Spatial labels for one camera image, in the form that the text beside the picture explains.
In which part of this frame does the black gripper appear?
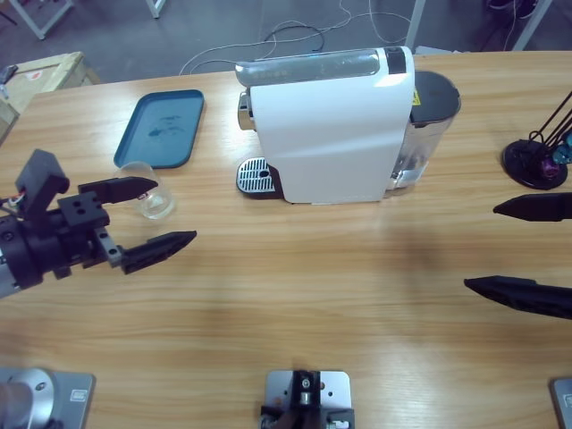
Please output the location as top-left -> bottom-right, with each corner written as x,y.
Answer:
0,176 -> 198,287

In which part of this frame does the black capsule holder with rods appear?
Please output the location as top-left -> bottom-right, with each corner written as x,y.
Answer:
500,91 -> 572,191

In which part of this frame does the white floor cable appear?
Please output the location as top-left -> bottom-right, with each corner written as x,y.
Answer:
178,0 -> 412,77

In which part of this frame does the metal grid drip tray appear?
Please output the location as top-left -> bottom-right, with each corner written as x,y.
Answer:
235,156 -> 283,200

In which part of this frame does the silver coffee machine lever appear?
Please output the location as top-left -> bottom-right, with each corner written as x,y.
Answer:
235,46 -> 381,86

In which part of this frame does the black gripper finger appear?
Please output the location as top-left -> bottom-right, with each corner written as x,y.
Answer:
463,275 -> 572,321
492,192 -> 572,223

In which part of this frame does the dark sneaker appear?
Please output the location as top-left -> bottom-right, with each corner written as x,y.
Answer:
486,0 -> 537,19

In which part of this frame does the black floor cable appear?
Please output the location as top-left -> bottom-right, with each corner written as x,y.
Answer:
263,24 -> 327,53

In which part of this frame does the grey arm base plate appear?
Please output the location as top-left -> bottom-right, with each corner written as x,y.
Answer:
0,366 -> 97,429
548,377 -> 572,429

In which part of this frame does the white capsule coffee machine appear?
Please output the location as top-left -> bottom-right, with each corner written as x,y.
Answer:
235,46 -> 461,206

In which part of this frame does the grey floor box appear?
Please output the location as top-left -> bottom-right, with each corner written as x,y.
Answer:
413,44 -> 464,57

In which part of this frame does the wooden crate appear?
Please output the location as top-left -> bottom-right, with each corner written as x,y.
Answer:
0,51 -> 102,148

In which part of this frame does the white table leg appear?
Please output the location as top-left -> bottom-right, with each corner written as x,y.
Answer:
404,0 -> 425,57
145,0 -> 173,20

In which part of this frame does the clear glass cup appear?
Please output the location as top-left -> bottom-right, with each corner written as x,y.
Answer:
112,161 -> 176,221

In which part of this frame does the grey mount plate dark post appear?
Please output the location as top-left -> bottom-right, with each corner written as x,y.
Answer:
260,369 -> 357,429

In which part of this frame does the blue plastic tray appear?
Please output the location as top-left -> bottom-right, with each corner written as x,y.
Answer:
114,88 -> 206,171

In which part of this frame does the clear water tank black lid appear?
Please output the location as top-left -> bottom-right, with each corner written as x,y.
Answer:
386,70 -> 461,198

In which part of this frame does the white table frame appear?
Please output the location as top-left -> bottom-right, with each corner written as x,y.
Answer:
0,0 -> 75,41
511,0 -> 555,53

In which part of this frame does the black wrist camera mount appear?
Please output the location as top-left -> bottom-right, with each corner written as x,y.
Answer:
15,149 -> 72,223

